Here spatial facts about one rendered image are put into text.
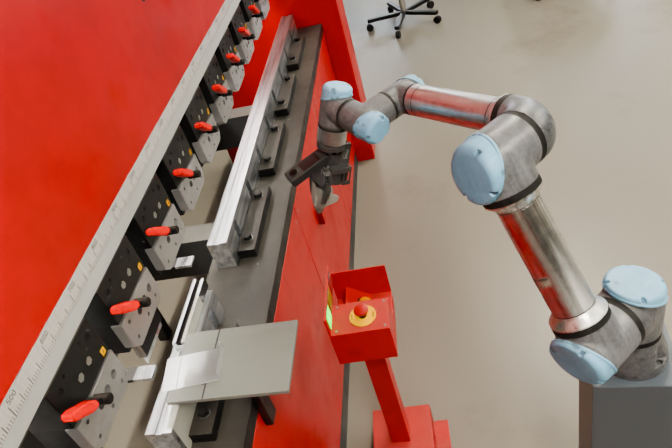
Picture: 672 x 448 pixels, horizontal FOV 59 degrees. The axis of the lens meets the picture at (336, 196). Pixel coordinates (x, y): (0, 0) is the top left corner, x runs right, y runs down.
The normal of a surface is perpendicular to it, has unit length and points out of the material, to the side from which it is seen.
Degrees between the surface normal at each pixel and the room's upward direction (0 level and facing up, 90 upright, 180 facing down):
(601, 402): 90
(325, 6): 90
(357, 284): 90
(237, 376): 0
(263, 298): 0
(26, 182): 90
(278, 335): 0
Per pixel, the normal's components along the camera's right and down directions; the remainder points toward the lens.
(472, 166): -0.81, 0.41
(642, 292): -0.14, -0.84
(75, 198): 0.97, -0.15
